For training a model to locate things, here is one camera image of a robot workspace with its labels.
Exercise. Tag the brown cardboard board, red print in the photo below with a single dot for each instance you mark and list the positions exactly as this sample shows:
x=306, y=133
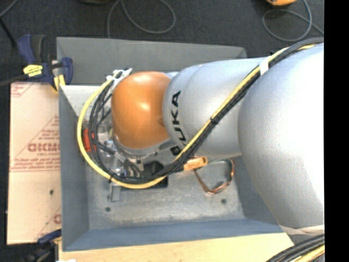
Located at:
x=32, y=113

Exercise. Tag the grey metal bin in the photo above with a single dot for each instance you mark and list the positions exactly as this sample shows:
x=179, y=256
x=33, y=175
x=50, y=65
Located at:
x=169, y=209

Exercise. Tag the orange-red block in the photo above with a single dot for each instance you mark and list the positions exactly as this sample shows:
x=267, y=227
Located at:
x=87, y=142

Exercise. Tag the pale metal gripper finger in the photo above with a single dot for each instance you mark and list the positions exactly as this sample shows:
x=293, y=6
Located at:
x=116, y=194

